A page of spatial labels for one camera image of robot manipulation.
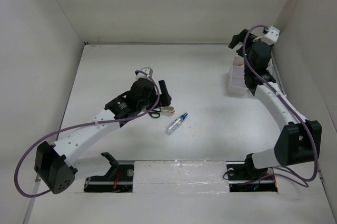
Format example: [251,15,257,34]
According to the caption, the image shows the beige eraser block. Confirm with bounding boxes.
[161,106,175,114]

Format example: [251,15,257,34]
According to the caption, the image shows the black handled scissors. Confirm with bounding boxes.
[148,107,162,119]

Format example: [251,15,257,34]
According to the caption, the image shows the clear glue bottle blue cap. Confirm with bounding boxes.
[165,112,189,135]

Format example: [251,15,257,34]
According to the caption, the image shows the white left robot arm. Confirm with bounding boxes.
[35,78,172,194]

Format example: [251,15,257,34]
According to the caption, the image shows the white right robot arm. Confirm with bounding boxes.
[229,25,322,181]

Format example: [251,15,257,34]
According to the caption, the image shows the white divided organizer left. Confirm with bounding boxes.
[227,56,248,96]

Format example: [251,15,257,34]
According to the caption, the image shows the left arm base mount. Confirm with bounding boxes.
[84,152,135,193]

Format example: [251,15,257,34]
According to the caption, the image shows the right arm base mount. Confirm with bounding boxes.
[223,161,278,192]

